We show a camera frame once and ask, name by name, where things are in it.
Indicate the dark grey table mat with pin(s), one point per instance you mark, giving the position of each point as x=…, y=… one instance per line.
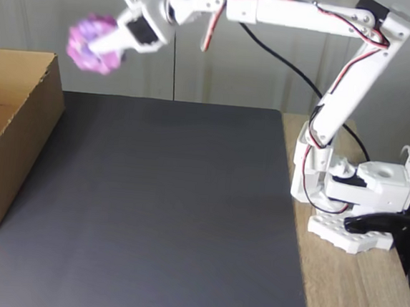
x=148, y=227

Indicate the brown cardboard box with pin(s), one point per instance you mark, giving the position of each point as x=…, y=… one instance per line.
x=26, y=138

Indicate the black table clamp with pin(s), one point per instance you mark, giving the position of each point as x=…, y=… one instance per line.
x=404, y=232

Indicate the pink purple bumpy ball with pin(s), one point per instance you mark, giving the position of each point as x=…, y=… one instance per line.
x=82, y=38

